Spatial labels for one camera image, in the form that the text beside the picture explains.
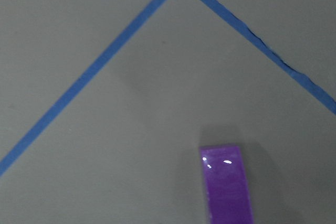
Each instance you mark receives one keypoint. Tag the purple toy block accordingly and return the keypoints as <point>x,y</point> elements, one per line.
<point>226,186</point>

